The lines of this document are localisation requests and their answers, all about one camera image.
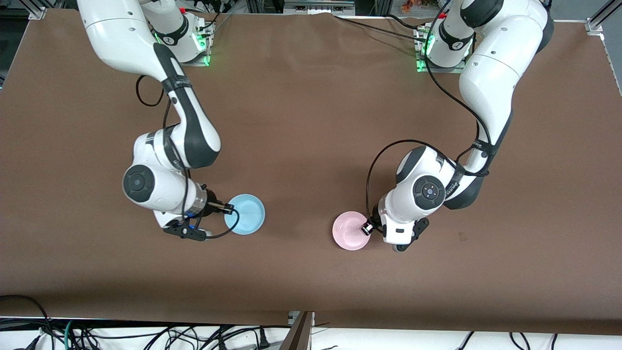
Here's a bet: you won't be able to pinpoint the brown table cloth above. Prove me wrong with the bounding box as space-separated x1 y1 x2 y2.
0 10 622 336

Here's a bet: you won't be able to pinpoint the grey metal device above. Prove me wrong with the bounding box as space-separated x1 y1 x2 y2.
284 0 355 15

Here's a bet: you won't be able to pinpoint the long black table cable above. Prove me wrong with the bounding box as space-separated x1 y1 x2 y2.
333 16 431 42

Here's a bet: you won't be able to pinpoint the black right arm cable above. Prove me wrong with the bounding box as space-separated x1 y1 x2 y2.
135 73 241 240

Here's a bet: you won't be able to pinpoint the pink bowl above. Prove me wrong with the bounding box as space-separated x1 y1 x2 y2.
332 211 374 251

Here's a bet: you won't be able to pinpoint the blue plate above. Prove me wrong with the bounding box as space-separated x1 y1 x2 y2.
224 193 266 236

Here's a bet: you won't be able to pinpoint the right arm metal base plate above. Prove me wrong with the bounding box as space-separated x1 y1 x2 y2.
180 19 215 67

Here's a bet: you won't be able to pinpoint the black looped floor cable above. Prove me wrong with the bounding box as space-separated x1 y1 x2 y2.
0 294 52 350

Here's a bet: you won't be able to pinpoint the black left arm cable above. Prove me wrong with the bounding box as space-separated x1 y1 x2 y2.
365 0 492 229

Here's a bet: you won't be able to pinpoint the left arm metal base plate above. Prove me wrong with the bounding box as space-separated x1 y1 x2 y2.
415 27 468 74

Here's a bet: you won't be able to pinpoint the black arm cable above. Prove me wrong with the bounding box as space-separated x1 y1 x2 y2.
135 73 241 240
365 0 492 229

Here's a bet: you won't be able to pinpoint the aluminium post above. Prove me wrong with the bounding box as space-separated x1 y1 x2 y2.
282 311 315 350

